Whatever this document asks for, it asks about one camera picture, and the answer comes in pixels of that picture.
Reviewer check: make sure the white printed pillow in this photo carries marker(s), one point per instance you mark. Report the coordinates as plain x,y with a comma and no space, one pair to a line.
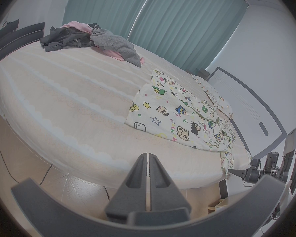
212,95

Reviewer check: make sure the pile of clothes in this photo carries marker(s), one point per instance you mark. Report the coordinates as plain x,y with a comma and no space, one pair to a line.
61,37

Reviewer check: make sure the bed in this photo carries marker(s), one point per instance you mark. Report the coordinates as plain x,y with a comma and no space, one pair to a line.
64,95

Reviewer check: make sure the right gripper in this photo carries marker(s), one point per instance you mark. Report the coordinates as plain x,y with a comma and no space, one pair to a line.
253,175

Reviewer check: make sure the blue-green curtain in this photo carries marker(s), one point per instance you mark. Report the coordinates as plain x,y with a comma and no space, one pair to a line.
108,6
187,28

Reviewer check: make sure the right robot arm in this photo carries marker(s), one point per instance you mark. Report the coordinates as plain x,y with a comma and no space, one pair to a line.
272,160

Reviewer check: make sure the grey bedside table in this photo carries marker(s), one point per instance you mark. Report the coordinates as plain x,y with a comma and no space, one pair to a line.
202,73

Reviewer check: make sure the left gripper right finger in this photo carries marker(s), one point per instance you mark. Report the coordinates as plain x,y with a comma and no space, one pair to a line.
172,199

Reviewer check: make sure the grey garment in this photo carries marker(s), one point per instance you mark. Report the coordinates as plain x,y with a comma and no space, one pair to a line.
118,44

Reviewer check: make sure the white printed pyjama top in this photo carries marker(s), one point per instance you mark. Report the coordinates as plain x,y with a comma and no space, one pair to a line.
167,112

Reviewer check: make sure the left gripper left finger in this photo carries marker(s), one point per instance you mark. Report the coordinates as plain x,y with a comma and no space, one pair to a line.
118,204

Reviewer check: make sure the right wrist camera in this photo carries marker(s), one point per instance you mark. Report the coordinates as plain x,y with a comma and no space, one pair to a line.
255,163

